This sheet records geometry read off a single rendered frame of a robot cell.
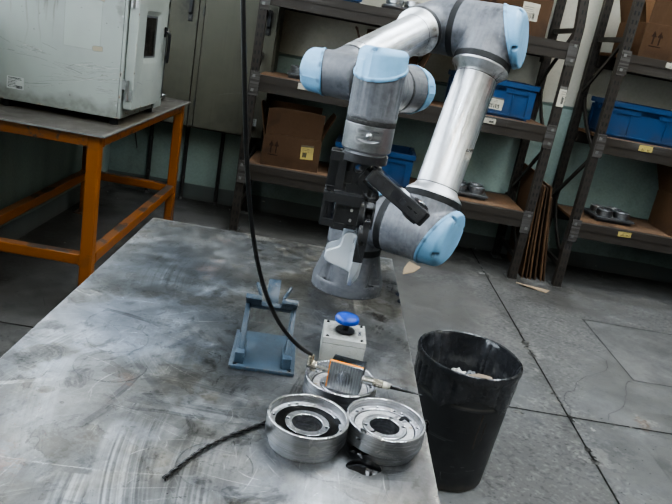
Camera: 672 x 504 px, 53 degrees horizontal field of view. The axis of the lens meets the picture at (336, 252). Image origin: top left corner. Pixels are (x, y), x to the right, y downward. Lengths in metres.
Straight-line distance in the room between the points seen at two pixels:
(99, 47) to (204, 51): 1.71
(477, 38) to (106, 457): 1.00
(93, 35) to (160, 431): 2.32
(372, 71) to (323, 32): 3.83
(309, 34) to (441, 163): 3.55
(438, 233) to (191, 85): 3.57
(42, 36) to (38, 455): 2.43
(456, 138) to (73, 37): 2.04
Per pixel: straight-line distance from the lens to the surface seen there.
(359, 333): 1.12
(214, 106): 4.67
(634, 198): 5.34
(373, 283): 1.41
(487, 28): 1.41
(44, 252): 3.03
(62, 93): 3.10
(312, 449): 0.85
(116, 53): 3.01
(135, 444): 0.87
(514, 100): 4.45
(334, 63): 1.14
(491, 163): 4.98
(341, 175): 1.02
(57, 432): 0.89
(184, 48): 4.69
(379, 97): 0.99
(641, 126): 4.72
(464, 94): 1.37
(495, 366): 2.35
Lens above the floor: 1.30
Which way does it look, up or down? 17 degrees down
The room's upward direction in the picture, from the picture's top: 11 degrees clockwise
